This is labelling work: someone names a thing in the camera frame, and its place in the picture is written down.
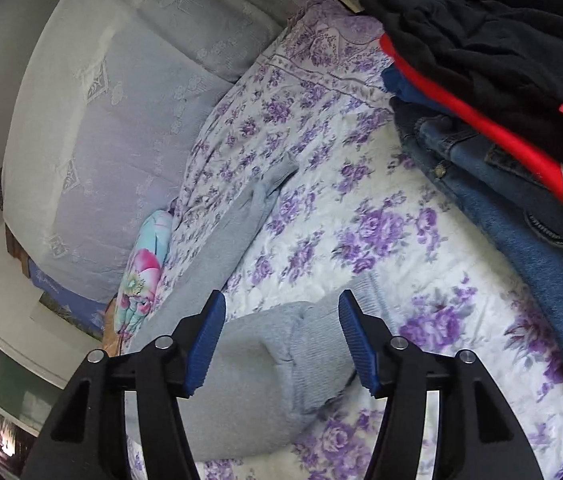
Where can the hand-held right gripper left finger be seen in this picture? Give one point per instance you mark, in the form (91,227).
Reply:
(206,340)

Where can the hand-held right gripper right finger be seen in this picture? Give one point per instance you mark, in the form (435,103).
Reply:
(359,345)

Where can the grey sweatshirt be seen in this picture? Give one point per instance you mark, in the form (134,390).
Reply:
(261,360)

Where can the tan orange cloth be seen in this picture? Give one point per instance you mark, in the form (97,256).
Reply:
(111,332)

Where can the colourful floral folded blanket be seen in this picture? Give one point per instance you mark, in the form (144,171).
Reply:
(141,270)

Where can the blue printed cloth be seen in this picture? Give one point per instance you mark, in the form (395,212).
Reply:
(61,282)

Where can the purple floral bedspread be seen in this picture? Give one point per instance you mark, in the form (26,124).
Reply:
(361,185)

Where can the blue denim jeans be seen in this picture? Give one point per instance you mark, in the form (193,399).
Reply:
(511,225)

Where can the white framed window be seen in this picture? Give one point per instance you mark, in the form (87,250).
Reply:
(11,385)

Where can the wooden headboard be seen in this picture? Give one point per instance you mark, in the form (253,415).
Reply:
(14,247)

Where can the red and white garment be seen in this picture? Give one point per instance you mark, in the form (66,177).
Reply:
(486,125)

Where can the dark blue garment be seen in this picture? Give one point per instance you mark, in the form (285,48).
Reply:
(406,87)

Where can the black garment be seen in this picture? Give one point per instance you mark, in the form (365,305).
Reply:
(486,45)

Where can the landscape wall poster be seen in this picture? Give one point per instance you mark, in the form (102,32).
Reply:
(74,317)

